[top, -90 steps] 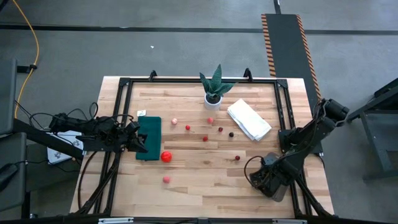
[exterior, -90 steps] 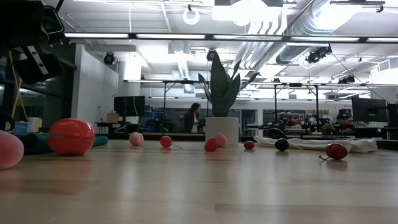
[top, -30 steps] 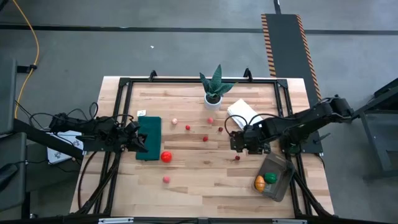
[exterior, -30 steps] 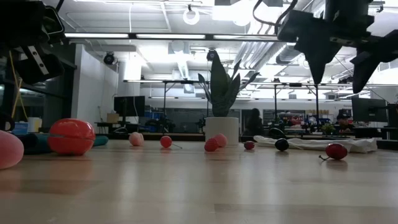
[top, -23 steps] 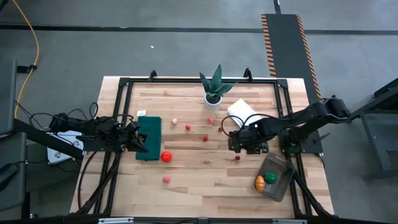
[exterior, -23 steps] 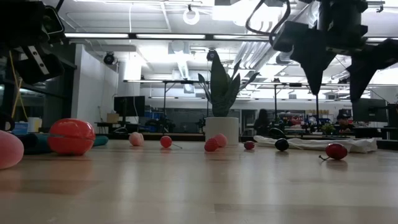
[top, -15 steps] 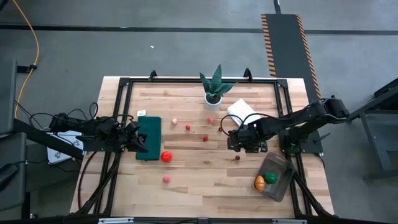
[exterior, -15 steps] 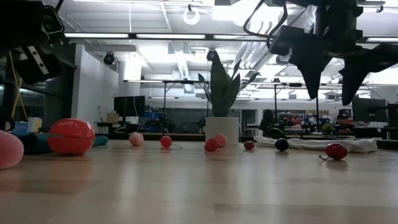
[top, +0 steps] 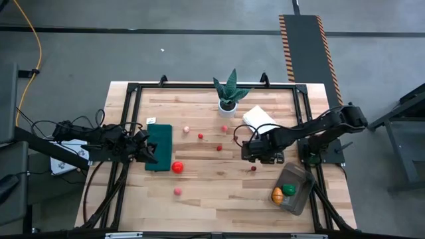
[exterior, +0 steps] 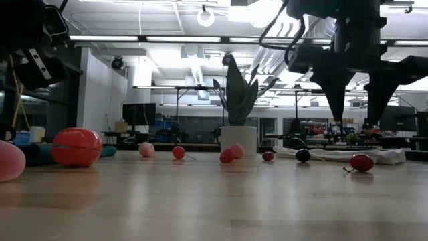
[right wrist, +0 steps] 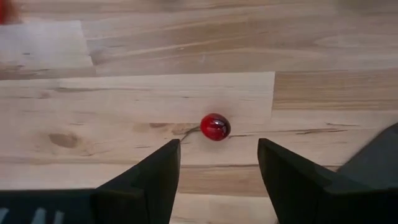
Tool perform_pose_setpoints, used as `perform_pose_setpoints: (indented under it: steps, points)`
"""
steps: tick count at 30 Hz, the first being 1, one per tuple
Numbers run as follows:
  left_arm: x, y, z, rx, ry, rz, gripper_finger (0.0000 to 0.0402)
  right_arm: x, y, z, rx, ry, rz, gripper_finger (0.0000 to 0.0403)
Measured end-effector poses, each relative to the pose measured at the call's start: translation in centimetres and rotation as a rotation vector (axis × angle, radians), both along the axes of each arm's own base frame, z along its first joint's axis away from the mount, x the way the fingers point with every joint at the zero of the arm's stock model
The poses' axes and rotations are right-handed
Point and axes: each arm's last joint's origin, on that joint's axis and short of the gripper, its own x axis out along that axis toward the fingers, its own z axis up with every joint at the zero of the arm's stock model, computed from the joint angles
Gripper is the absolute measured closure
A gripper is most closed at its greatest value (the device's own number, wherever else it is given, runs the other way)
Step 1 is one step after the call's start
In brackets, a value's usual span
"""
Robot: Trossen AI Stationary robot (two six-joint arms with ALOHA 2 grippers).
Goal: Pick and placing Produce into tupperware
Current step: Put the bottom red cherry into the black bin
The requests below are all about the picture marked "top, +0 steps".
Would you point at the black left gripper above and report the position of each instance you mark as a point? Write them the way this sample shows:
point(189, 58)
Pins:
point(137, 149)

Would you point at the bright red toy cherry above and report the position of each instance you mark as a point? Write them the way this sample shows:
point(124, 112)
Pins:
point(200, 136)

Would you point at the white printed paper sheet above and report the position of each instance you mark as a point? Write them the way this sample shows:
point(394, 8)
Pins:
point(64, 162)

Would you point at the orange toy bell pepper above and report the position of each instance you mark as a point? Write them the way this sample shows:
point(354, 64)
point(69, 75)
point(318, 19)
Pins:
point(277, 196)

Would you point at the pale pink toy fruit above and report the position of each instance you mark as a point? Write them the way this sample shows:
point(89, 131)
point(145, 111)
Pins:
point(186, 129)

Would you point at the black striped-edge floor mat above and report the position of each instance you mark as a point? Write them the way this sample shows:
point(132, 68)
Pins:
point(305, 49)

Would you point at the large red toy tomato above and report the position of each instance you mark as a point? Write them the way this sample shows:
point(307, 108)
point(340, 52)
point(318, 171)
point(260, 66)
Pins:
point(177, 167)

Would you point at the clear gray tupperware container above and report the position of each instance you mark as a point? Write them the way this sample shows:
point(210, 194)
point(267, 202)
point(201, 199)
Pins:
point(299, 206)

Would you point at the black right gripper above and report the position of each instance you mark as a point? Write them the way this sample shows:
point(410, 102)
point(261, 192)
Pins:
point(272, 152)

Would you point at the silver aluminium bracket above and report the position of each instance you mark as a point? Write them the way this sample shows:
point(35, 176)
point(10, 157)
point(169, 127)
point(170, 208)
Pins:
point(308, 236)
point(123, 235)

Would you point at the dark gray cart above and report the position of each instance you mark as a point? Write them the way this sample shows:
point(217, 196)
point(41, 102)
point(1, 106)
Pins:
point(11, 186)

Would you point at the white towel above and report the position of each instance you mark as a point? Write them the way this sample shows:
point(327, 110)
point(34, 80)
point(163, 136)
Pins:
point(257, 117)

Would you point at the pink toy peach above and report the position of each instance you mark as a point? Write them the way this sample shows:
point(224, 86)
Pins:
point(177, 191)

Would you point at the black aluminium table frame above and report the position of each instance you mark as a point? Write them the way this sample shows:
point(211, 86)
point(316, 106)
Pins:
point(186, 87)

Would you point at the green snake plant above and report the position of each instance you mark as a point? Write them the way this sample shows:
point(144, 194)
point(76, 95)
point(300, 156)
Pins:
point(229, 89)

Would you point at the dark metal stand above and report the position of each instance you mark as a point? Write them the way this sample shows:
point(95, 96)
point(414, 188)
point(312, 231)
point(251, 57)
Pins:
point(395, 119)

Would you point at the pink-red toy fruit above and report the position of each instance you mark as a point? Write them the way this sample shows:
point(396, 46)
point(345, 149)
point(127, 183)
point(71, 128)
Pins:
point(224, 128)

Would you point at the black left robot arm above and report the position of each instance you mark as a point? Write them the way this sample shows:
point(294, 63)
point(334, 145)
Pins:
point(106, 141)

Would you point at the small white card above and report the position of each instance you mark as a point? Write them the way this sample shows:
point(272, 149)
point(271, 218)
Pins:
point(151, 120)

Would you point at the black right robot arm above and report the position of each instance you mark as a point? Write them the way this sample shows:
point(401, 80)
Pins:
point(315, 126)

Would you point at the green folded cloth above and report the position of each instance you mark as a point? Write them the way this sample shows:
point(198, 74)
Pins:
point(162, 142)

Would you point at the white plant pot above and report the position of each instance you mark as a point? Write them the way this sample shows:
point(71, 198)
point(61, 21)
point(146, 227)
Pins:
point(227, 113)

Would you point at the green toy bell pepper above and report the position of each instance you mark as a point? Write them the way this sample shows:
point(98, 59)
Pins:
point(289, 190)

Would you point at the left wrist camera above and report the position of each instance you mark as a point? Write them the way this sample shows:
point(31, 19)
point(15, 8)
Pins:
point(142, 136)

